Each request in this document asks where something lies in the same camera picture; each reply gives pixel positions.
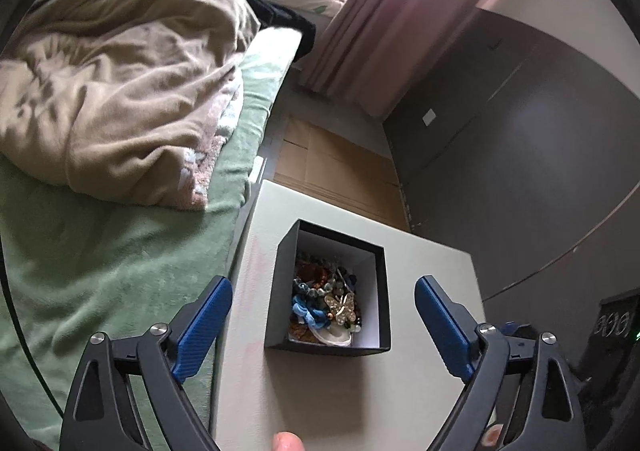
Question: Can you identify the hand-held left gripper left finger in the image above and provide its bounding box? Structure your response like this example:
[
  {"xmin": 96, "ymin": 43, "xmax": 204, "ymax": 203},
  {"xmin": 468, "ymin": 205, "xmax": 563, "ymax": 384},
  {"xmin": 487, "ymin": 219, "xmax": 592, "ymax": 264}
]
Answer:
[{"xmin": 60, "ymin": 275, "xmax": 234, "ymax": 451}]

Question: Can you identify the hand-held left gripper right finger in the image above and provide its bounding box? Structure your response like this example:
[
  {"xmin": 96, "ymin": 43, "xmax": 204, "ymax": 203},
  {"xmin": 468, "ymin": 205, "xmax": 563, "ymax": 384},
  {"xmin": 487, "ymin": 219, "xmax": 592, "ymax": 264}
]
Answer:
[{"xmin": 414, "ymin": 275, "xmax": 586, "ymax": 451}]

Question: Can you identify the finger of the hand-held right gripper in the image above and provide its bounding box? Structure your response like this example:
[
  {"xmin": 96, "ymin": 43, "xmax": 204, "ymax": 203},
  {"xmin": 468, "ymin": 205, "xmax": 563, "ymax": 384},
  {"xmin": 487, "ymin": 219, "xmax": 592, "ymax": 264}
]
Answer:
[{"xmin": 500, "ymin": 320, "xmax": 540, "ymax": 340}]

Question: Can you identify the black jewelry box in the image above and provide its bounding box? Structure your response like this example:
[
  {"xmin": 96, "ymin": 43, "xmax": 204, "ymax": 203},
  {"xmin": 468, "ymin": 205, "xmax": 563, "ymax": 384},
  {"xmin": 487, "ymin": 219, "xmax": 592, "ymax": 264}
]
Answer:
[{"xmin": 263, "ymin": 218, "xmax": 392, "ymax": 357}]

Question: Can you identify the gold butterfly brooch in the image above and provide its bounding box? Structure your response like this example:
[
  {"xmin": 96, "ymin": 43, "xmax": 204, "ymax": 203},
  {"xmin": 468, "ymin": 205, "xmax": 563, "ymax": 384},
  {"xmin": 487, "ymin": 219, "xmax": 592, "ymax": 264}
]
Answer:
[{"xmin": 324, "ymin": 293, "xmax": 357, "ymax": 328}]

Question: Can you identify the blue scrunchie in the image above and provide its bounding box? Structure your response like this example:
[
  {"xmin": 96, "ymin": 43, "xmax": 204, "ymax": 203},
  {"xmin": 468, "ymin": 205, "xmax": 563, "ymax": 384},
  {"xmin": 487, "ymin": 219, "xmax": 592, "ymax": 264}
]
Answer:
[{"xmin": 291, "ymin": 293, "xmax": 328, "ymax": 329}]

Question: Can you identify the clear plastic bag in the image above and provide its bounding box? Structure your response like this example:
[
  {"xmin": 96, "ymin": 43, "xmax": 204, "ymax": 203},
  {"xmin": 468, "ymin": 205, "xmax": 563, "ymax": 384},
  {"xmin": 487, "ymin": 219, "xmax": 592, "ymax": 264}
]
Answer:
[{"xmin": 307, "ymin": 323, "xmax": 355, "ymax": 348}]

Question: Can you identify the grey-blue bead bracelet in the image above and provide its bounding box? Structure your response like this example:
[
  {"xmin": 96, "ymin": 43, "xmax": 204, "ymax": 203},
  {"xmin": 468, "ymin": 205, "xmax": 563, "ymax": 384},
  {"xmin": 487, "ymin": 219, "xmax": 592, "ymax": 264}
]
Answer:
[{"xmin": 295, "ymin": 271, "xmax": 362, "ymax": 304}]

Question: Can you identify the person's left hand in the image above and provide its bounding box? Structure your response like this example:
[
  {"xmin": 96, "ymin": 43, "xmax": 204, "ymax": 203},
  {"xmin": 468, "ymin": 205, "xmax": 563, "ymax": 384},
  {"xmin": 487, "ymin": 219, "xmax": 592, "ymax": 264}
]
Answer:
[{"xmin": 272, "ymin": 418, "xmax": 306, "ymax": 451}]

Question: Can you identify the bed with green sheet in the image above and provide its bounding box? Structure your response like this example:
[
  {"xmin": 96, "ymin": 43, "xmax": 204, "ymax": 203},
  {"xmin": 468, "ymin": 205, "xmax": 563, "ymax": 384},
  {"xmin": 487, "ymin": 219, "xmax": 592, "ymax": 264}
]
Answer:
[{"xmin": 0, "ymin": 25, "xmax": 305, "ymax": 451}]

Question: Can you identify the flattened cardboard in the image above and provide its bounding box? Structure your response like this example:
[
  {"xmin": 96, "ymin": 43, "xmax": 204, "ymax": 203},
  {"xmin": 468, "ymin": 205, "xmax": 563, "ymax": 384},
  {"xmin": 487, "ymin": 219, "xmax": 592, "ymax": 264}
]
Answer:
[{"xmin": 271, "ymin": 112, "xmax": 410, "ymax": 233}]

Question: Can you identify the beige plush blanket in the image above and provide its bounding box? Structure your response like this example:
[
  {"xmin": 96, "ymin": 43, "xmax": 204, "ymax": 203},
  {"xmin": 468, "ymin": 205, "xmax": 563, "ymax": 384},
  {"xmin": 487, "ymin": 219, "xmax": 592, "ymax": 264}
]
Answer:
[{"xmin": 0, "ymin": 0, "xmax": 262, "ymax": 211}]

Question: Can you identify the pink curtain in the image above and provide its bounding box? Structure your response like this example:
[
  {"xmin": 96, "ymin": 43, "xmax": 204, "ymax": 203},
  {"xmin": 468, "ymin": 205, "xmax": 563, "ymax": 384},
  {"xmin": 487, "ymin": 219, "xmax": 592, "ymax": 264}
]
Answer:
[{"xmin": 297, "ymin": 0, "xmax": 545, "ymax": 121}]

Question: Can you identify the black clothing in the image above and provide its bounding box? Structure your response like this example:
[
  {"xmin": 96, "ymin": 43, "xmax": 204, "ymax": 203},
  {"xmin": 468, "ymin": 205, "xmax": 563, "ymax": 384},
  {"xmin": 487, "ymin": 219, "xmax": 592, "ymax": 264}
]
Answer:
[{"xmin": 100, "ymin": 0, "xmax": 317, "ymax": 56}]

